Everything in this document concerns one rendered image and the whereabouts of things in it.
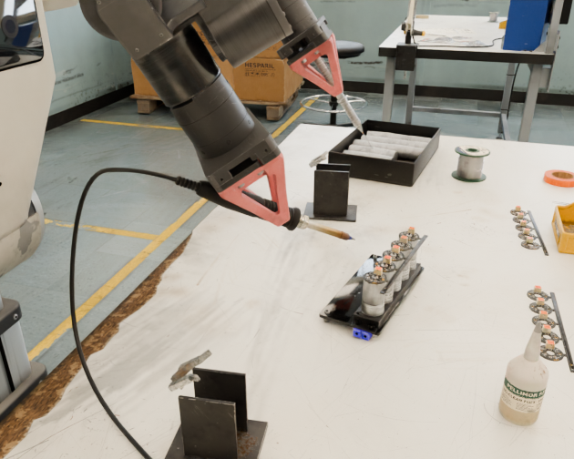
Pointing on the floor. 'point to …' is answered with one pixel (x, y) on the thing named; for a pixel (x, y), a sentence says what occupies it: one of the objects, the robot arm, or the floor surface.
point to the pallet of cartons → (275, 93)
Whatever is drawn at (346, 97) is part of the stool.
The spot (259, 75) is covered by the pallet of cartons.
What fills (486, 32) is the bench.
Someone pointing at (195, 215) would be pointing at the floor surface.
